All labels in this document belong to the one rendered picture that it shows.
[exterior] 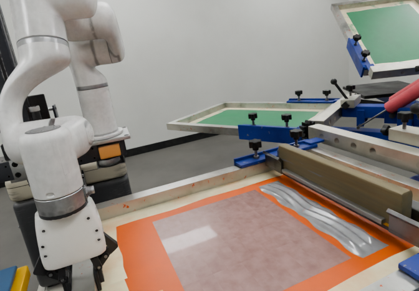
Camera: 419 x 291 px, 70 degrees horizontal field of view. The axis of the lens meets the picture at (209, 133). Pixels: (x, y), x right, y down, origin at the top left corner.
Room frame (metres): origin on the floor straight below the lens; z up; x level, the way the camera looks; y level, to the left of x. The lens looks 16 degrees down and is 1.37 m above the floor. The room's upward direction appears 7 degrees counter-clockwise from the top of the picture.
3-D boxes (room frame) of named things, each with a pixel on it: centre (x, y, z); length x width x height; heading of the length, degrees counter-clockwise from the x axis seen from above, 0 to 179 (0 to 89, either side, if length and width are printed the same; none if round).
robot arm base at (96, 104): (0.97, 0.35, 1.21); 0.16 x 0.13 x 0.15; 17
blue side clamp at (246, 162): (0.94, -0.21, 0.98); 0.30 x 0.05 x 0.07; 111
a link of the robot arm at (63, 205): (0.46, 0.25, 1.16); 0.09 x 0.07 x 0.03; 111
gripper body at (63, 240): (0.46, 0.26, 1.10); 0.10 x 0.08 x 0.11; 111
